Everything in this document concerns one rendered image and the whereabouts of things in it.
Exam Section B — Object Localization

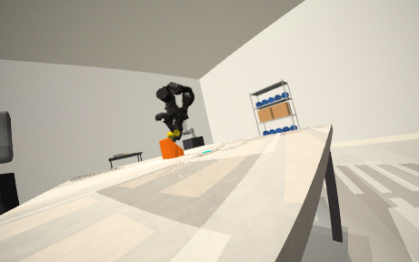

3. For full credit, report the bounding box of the yellow cylinder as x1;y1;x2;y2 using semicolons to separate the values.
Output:
167;130;179;138

